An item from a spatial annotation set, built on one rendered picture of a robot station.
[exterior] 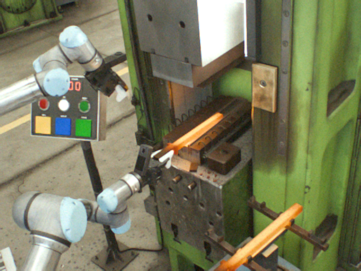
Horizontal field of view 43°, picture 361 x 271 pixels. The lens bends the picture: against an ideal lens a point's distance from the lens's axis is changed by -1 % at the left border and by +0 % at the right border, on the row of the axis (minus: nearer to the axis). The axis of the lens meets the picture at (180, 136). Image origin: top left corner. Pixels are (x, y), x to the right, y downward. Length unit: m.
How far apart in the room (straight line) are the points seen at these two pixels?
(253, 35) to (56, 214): 0.83
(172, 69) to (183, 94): 0.39
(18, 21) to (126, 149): 3.34
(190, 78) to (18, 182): 2.20
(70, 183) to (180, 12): 2.10
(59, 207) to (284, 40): 0.86
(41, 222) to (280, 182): 0.95
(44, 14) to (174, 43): 5.08
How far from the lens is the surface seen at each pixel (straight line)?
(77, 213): 1.32
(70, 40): 1.49
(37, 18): 6.61
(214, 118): 1.97
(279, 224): 1.54
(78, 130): 2.05
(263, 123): 1.74
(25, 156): 3.86
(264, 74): 1.61
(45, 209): 1.33
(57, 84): 1.39
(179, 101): 2.06
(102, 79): 1.62
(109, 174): 3.41
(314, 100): 1.59
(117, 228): 1.70
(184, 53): 1.62
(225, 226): 1.92
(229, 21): 1.67
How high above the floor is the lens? 2.06
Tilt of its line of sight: 34 degrees down
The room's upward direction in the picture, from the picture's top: 7 degrees counter-clockwise
